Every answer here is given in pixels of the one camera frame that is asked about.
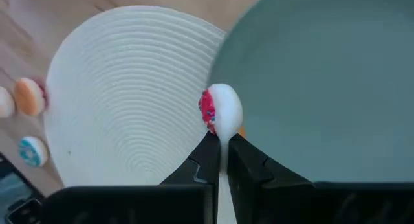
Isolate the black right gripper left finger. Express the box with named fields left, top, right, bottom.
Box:
left=160, top=130, right=222, bottom=186

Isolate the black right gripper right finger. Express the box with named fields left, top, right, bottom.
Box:
left=227, top=133, right=315, bottom=224

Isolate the white round woven placemat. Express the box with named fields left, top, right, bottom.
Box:
left=43, top=5, right=227, bottom=188

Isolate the blue round plate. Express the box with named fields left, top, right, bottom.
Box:
left=206, top=0, right=414, bottom=183

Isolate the blue sprinkle iced donut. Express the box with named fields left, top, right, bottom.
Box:
left=17, top=135, right=49, bottom=168

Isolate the orange donut with sprinkles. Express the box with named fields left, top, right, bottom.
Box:
left=13, top=77, right=48, bottom=117

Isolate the small table-level camera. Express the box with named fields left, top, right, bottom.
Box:
left=5, top=197, right=43, bottom=224

